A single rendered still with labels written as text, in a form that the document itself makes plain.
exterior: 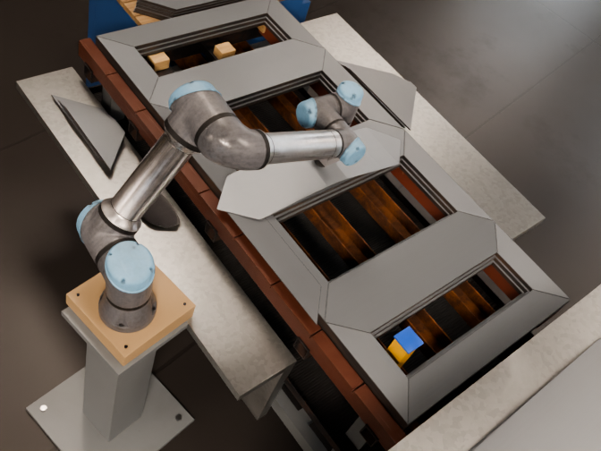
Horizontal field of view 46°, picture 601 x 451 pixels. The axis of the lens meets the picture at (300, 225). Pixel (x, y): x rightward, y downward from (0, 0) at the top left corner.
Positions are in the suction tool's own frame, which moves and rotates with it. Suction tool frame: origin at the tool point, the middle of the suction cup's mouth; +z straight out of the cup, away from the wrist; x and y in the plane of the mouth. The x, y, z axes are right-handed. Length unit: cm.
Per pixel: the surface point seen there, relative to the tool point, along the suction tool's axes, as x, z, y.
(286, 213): 18.2, 4.7, -8.0
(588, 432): 11, -19, -103
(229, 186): 29.2, 2.6, 6.8
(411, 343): 18, 0, -61
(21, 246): 64, 89, 70
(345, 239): -4.5, 20.5, -17.8
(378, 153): -23.5, 1.6, -4.1
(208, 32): -7, 5, 70
